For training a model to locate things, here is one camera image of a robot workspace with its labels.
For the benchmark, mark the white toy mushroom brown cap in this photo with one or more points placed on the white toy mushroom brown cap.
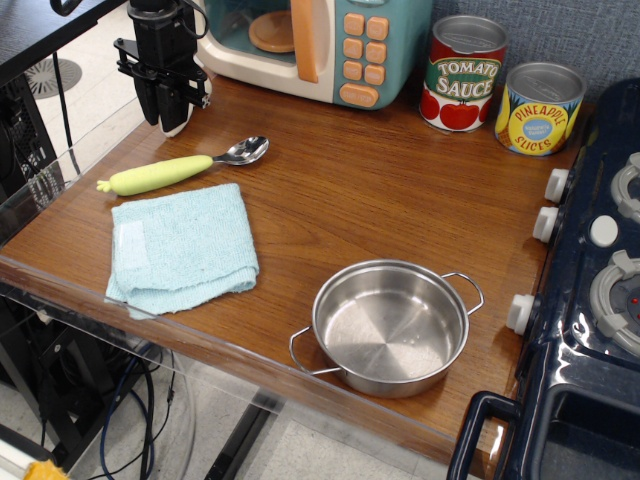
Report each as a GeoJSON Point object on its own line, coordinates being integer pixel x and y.
{"type": "Point", "coordinates": [184, 92]}

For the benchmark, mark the white stove knob middle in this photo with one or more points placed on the white stove knob middle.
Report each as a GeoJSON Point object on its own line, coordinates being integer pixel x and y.
{"type": "Point", "coordinates": [545, 223]}

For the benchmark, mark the teal cream toy microwave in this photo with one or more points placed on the teal cream toy microwave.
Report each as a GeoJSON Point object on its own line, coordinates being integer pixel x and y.
{"type": "Point", "coordinates": [357, 54]}

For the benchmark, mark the spoon with green handle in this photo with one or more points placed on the spoon with green handle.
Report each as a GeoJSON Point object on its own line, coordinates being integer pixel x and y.
{"type": "Point", "coordinates": [165, 173]}

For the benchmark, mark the light blue folded cloth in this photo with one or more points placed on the light blue folded cloth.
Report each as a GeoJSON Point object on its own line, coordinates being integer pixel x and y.
{"type": "Point", "coordinates": [177, 252]}

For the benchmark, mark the white stove knob lower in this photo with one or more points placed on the white stove knob lower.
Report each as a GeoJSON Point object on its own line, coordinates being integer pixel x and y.
{"type": "Point", "coordinates": [519, 313]}

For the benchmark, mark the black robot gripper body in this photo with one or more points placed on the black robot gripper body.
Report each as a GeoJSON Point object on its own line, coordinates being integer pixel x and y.
{"type": "Point", "coordinates": [165, 39]}

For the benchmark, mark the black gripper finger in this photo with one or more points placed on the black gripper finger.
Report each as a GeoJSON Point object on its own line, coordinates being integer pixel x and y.
{"type": "Point", "coordinates": [174, 109]}
{"type": "Point", "coordinates": [146, 91]}

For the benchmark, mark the white stove knob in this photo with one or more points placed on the white stove knob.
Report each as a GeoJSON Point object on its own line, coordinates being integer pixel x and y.
{"type": "Point", "coordinates": [556, 185]}
{"type": "Point", "coordinates": [519, 313]}
{"type": "Point", "coordinates": [545, 223]}

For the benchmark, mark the tomato sauce toy can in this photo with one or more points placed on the tomato sauce toy can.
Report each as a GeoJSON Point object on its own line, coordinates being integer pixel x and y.
{"type": "Point", "coordinates": [464, 63]}

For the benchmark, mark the black desk at left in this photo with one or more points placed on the black desk at left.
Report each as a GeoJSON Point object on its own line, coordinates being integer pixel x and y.
{"type": "Point", "coordinates": [32, 30]}

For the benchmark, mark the yellow fuzzy object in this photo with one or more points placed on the yellow fuzzy object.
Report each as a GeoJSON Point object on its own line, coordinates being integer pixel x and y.
{"type": "Point", "coordinates": [44, 470]}

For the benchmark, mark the pineapple slices toy can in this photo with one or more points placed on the pineapple slices toy can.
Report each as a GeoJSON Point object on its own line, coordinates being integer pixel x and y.
{"type": "Point", "coordinates": [539, 107]}

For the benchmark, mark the dark blue toy stove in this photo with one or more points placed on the dark blue toy stove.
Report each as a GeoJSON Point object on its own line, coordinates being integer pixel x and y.
{"type": "Point", "coordinates": [575, 414]}

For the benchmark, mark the stainless steel pot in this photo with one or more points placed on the stainless steel pot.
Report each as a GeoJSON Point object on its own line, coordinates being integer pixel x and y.
{"type": "Point", "coordinates": [390, 328]}

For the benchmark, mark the black computer case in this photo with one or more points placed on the black computer case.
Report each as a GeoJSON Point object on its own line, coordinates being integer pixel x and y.
{"type": "Point", "coordinates": [26, 148]}

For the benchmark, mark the white stove knob upper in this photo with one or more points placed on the white stove knob upper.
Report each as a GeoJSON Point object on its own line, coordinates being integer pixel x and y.
{"type": "Point", "coordinates": [556, 185]}

